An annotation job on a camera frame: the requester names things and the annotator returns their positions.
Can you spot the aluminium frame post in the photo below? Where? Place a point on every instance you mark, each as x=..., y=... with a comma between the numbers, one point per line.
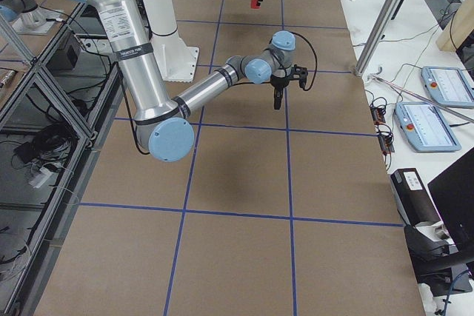
x=375, y=35

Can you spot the teach pendant far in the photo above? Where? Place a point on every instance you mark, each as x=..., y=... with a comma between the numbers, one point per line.
x=448, y=86

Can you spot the red block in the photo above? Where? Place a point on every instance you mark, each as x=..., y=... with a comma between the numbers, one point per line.
x=255, y=4

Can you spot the dark cardboard box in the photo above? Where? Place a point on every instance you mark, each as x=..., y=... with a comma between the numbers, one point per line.
x=412, y=199

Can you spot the teach pendant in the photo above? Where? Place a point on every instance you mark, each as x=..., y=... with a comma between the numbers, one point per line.
x=448, y=86
x=425, y=127

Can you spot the teach pendant near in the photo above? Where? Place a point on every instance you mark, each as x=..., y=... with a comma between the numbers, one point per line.
x=425, y=127

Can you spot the black monitor on stand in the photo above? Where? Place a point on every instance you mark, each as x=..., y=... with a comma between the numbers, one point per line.
x=441, y=266

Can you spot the aluminium frame rack right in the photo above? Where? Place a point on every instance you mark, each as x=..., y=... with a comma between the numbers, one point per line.
x=55, y=113

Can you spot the white camera mast base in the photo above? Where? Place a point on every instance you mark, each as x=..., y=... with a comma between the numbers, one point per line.
x=176, y=61

